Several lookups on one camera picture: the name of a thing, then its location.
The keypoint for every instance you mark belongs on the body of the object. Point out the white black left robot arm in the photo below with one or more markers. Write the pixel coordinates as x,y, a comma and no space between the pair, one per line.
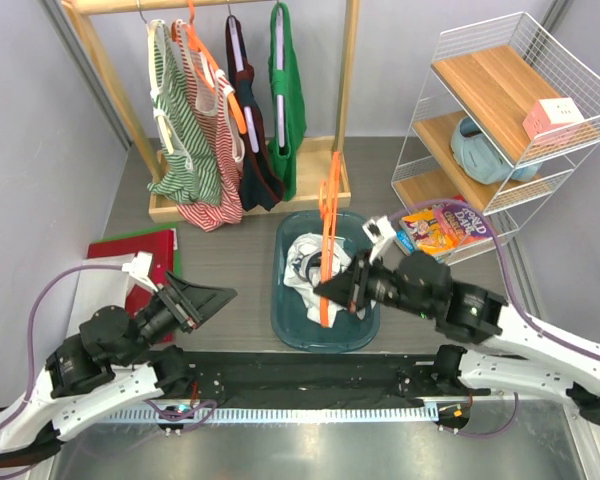
106,366

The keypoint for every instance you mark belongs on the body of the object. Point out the orange plastic hanger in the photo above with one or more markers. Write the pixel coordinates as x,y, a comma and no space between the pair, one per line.
328,208

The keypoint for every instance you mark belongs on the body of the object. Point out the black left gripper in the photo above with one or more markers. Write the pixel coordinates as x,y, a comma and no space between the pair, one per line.
198,303

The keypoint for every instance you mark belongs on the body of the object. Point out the colourful Roald Dahl book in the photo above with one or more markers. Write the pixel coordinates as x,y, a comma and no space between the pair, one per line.
461,226

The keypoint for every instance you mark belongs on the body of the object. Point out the white paper sheets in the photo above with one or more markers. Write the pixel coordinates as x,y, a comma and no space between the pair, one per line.
97,288

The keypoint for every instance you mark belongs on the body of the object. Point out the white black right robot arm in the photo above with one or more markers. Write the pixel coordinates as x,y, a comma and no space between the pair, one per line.
494,343

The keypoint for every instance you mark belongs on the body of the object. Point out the lilac hanger in green top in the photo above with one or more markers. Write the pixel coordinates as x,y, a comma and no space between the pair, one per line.
278,63

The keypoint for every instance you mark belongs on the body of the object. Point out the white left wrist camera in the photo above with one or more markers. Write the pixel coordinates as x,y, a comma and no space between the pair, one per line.
138,269

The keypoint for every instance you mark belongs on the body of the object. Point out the wooden clothes rack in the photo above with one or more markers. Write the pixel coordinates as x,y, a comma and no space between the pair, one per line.
315,153

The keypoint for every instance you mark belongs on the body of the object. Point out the white navy-trimmed tank top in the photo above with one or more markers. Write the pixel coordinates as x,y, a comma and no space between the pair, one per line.
303,272

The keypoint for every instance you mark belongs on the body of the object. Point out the white slotted cable duct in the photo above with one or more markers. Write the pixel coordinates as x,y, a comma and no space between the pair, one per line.
145,415

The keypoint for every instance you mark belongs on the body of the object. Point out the dark maroon tank top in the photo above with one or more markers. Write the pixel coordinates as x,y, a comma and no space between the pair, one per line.
260,185

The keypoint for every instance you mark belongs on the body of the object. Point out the white wire shelf rack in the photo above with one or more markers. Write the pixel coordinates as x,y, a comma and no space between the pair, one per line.
494,71

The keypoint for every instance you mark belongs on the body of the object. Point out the teal transparent plastic bin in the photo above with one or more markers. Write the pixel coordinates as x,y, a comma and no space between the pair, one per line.
288,314

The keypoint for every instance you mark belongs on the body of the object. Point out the pink cube power socket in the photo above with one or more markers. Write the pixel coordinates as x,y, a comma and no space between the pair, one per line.
550,114

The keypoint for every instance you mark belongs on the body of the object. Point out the green folder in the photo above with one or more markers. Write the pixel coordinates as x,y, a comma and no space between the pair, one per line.
177,250

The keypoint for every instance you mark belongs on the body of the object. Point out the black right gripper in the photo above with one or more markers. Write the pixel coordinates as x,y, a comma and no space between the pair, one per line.
350,284

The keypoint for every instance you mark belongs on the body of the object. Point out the green striped tank top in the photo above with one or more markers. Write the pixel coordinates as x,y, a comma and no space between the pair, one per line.
192,176

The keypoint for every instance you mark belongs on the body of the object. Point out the red striped tank top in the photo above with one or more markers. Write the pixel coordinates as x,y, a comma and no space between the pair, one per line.
207,92

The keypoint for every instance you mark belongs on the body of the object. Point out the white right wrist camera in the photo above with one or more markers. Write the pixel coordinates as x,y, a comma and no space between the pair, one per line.
381,233

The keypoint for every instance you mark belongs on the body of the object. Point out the red book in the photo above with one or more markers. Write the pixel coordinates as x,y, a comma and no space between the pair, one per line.
125,245

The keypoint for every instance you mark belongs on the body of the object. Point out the light blue cap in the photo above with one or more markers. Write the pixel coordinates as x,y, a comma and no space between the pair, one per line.
479,158

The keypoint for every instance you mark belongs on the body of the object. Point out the blue paperback book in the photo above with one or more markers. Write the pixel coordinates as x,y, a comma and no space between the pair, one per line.
431,244

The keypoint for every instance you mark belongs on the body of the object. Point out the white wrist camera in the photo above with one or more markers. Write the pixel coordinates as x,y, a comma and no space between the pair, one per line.
138,269
381,233

